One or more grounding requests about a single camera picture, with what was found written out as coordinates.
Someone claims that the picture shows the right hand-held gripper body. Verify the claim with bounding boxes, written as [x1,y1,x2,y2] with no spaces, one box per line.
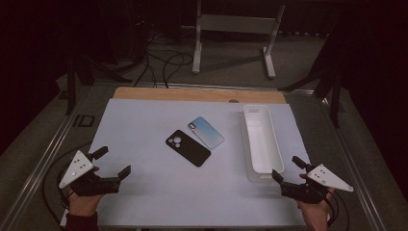
[279,163,355,205]

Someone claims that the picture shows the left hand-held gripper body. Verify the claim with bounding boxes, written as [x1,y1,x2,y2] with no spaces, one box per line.
[58,149,122,197]

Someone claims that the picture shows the white plastic tray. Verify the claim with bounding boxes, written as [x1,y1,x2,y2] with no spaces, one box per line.
[242,104,286,184]

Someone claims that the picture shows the black phone case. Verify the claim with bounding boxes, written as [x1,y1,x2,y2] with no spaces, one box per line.
[165,129,212,167]

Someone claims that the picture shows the iridescent blue phone case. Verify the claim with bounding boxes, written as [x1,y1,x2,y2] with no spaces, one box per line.
[187,115,225,150]

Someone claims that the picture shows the person's left hand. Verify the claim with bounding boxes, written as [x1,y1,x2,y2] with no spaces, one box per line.
[66,189,104,218]

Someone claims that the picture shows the person's right hand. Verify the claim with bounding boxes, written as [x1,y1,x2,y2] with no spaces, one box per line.
[297,188,337,231]

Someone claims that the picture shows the white table mat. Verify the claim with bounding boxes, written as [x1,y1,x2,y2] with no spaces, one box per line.
[61,98,311,229]

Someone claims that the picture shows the black tripod stand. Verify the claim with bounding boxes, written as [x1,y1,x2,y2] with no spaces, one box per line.
[64,47,133,116]
[278,32,344,128]

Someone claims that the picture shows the metal floor rail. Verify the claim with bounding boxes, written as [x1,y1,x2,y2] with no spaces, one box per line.
[0,86,97,231]
[316,92,388,231]

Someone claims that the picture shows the right hand-held gripper cable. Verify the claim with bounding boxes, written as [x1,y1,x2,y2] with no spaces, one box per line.
[322,189,350,231]

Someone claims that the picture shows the hand-held gripper cable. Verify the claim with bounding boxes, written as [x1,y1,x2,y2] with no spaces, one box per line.
[40,142,92,227]
[322,189,350,231]

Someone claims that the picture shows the left hand-held gripper cable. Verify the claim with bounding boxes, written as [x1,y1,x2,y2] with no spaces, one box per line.
[40,142,92,227]

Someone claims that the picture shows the black floor cables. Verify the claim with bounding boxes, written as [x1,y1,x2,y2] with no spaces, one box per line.
[132,32,194,89]

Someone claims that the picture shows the white metal desk frame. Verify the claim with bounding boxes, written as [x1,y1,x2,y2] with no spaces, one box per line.
[181,0,287,80]

